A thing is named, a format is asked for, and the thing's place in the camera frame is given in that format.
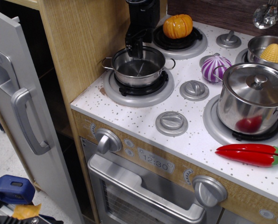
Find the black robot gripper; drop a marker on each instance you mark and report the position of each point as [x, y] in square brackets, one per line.
[144, 17]

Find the small steel two-handled pan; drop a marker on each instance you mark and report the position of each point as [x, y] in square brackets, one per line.
[136, 72]

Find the front left stove burner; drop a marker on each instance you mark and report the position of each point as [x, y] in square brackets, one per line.
[138, 96]

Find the stove burner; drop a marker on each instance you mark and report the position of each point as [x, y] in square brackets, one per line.
[225, 136]
[138, 96]
[179, 49]

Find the back left stove burner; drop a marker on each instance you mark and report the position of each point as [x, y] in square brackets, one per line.
[179, 49]

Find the front right stove burner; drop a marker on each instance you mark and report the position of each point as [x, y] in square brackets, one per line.
[225, 136]

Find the orange toy pumpkin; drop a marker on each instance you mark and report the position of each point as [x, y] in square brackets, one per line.
[178, 26]

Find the grey stovetop knob middle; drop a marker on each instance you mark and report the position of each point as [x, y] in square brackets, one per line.
[194, 90]

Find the grey stovetop knob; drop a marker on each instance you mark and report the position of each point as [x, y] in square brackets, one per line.
[171, 123]
[194, 90]
[229, 40]

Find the purple striped toy onion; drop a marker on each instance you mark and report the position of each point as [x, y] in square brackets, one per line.
[214, 67]

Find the grey stovetop knob front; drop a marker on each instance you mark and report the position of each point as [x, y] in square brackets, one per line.
[171, 123]

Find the grey stovetop knob back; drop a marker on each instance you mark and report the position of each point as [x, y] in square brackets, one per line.
[229, 40]

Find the left oven dial knob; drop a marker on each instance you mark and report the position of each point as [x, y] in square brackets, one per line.
[107, 141]

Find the oven dial knob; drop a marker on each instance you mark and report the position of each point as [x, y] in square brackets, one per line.
[107, 141]
[208, 191]

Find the oven clock display panel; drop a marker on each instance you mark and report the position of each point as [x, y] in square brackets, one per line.
[155, 160]

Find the steel pot lid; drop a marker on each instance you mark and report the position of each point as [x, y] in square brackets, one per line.
[253, 83]

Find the large steel pot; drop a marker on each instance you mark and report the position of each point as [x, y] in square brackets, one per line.
[244, 118]

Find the grey fridge door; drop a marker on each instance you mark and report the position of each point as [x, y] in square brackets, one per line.
[17, 71]

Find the hanging metal ladle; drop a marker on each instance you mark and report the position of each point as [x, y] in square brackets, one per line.
[266, 15]

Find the steel bowl back right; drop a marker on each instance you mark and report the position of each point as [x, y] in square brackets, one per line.
[257, 45]

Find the yellow toy corn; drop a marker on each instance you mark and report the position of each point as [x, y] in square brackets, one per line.
[270, 54]

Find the silver oven door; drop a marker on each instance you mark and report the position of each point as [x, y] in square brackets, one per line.
[126, 193]

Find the red toy chili pepper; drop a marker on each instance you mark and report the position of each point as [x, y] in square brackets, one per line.
[260, 155]

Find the right oven dial knob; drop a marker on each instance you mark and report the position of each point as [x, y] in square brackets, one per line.
[208, 191]

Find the blue clamp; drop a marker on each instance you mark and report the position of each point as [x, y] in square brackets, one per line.
[16, 190]

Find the yellow tape piece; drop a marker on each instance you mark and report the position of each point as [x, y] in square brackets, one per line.
[26, 211]

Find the grey fridge door handle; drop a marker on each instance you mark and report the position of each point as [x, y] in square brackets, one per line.
[18, 104]

